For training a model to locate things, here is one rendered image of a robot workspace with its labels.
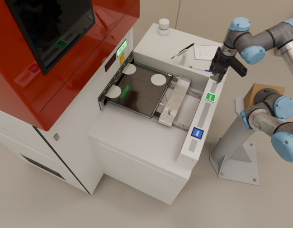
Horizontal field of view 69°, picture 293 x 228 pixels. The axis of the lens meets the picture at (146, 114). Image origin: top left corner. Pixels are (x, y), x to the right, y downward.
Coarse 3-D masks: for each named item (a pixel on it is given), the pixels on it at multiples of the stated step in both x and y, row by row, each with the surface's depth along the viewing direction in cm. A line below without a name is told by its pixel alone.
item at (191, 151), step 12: (216, 84) 132; (204, 96) 126; (216, 96) 126; (204, 108) 122; (204, 120) 117; (204, 132) 113; (192, 144) 109; (180, 156) 109; (192, 156) 105; (192, 168) 115
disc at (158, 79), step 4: (152, 76) 141; (156, 76) 141; (160, 76) 141; (164, 76) 141; (152, 80) 139; (156, 80) 139; (160, 80) 139; (164, 80) 139; (156, 84) 137; (160, 84) 137
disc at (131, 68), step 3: (129, 66) 145; (132, 66) 145; (135, 66) 145; (126, 69) 143; (129, 69) 144; (132, 69) 144; (135, 69) 144; (126, 72) 142; (129, 72) 142; (132, 72) 142
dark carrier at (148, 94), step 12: (144, 72) 143; (156, 72) 143; (120, 84) 136; (132, 84) 137; (144, 84) 137; (120, 96) 131; (132, 96) 131; (144, 96) 132; (156, 96) 132; (132, 108) 127; (144, 108) 127
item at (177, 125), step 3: (153, 117) 132; (156, 117) 130; (174, 123) 128; (177, 123) 128; (180, 123) 128; (174, 126) 130; (177, 126) 129; (180, 126) 127; (183, 126) 127; (186, 126) 127; (183, 129) 128; (186, 129) 127
